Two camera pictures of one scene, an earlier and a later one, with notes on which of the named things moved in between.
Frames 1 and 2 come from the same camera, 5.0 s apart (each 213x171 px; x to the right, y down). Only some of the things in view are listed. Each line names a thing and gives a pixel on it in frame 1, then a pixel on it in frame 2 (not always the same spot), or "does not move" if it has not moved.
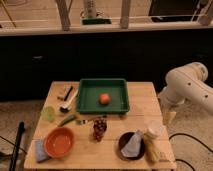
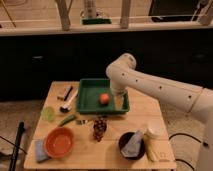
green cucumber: [67, 119] does not move
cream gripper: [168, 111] to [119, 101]
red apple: [104, 99] does not move
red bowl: [59, 142] does not move
